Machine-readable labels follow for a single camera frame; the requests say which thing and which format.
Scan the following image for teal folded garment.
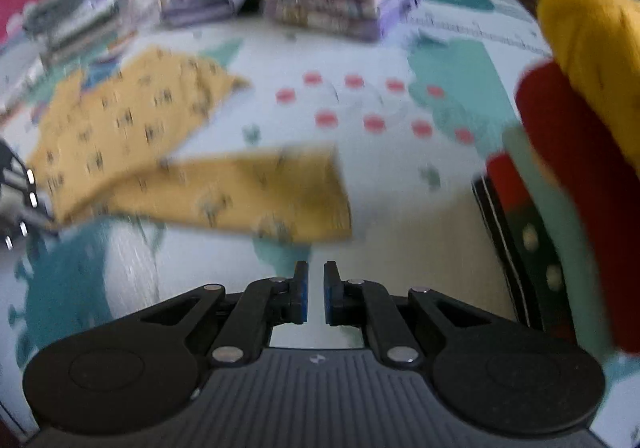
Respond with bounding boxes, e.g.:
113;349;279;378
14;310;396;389
501;122;623;361

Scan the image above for printed play mat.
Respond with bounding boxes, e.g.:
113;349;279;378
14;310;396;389
0;0;640;448

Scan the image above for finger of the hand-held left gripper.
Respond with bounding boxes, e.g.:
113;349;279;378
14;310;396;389
0;138;39;209
0;209;57;250

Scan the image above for yellow printed pants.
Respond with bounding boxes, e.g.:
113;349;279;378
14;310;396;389
27;45;353;245

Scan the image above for red folded garment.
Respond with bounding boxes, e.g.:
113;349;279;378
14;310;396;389
515;60;640;355

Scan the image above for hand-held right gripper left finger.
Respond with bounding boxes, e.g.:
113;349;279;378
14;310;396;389
140;261;309;369

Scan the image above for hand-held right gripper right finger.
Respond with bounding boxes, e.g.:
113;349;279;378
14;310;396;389
324;261;501;369

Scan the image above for yellow folded garment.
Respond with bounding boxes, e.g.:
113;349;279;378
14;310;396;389
536;0;640;196

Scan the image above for stack of grey folded clothes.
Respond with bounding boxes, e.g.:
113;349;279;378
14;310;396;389
22;0;137;65

